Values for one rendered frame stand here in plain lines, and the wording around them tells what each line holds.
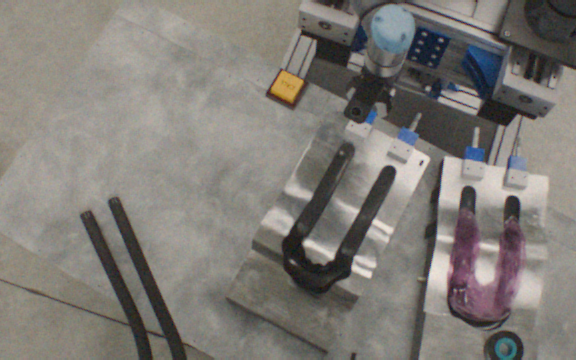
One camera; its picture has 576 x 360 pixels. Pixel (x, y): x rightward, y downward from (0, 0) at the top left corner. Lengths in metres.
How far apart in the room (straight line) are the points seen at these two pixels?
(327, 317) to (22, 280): 1.32
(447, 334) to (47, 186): 0.99
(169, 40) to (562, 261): 1.12
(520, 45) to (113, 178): 1.00
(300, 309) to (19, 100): 1.58
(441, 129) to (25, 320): 1.54
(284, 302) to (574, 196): 1.47
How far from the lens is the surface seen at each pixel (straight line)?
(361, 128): 1.71
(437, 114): 2.54
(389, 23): 1.32
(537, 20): 1.77
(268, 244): 1.60
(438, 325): 1.64
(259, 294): 1.65
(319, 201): 1.68
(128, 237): 1.71
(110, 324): 2.56
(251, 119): 1.83
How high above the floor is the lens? 2.50
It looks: 73 degrees down
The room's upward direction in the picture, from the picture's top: 6 degrees clockwise
